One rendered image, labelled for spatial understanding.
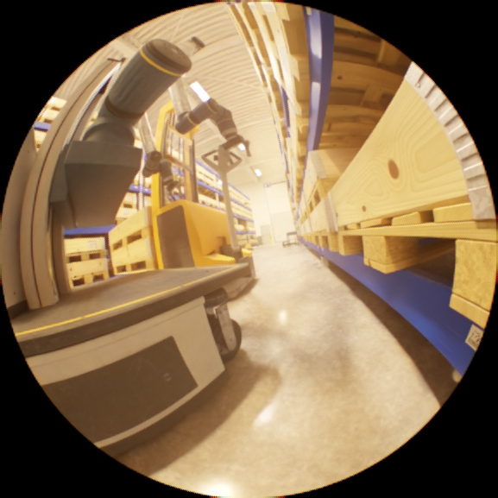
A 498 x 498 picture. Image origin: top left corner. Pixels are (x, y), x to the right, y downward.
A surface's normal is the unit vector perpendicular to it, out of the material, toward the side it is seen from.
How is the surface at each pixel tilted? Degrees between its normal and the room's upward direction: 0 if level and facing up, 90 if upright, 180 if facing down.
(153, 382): 90
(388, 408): 0
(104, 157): 90
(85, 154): 90
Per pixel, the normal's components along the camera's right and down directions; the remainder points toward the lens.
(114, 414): 0.83, -0.13
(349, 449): -0.18, -0.98
